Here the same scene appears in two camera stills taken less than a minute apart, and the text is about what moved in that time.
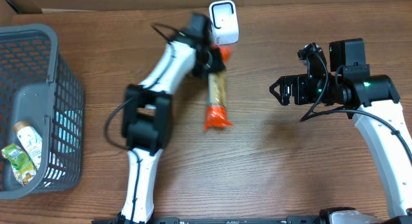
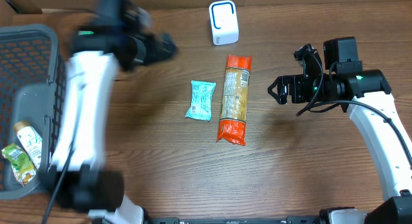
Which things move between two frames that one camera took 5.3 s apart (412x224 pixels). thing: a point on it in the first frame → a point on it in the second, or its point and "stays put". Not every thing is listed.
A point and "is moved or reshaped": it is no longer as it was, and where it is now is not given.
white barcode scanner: x=224 y=17 stays put
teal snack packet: x=68 y=128 is moved or reshaped
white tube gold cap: x=31 y=140 stays put
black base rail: x=216 y=220 stays put
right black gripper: x=299 y=82 stays put
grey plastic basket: x=39 y=86 stays put
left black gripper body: x=215 y=61 → x=159 y=48
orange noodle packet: x=217 y=114 → x=234 y=99
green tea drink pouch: x=23 y=167 stays put
